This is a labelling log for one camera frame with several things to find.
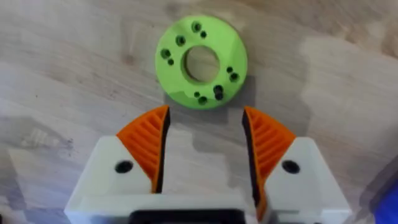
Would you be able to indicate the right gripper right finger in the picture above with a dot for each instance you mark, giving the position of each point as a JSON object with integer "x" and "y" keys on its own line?
{"x": 280, "y": 161}

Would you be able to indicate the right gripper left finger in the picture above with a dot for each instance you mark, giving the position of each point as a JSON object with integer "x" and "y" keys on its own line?
{"x": 136, "y": 155}

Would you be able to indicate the blue electric screwdriver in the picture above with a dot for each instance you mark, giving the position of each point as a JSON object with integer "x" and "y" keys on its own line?
{"x": 387, "y": 203}

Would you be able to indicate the green disc with holes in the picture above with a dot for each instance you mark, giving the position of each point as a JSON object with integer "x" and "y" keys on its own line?
{"x": 201, "y": 61}

